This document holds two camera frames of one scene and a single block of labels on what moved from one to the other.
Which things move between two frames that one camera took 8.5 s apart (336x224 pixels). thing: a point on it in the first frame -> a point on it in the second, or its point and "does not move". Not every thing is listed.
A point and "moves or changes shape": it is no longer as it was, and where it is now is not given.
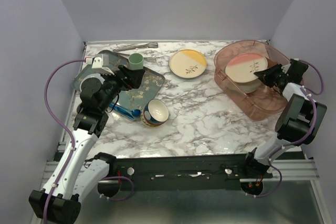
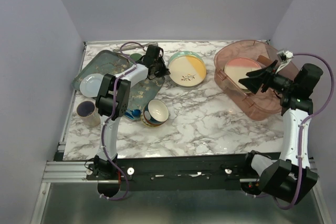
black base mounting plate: [185, 171] does not move
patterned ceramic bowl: [155, 113] does not move
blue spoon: [126, 112] does not move
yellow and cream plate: [188, 63] moves or changes shape
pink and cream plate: [241, 68] moves or changes shape
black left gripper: [134, 77] -> [164, 71]
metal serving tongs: [151, 45] does not move
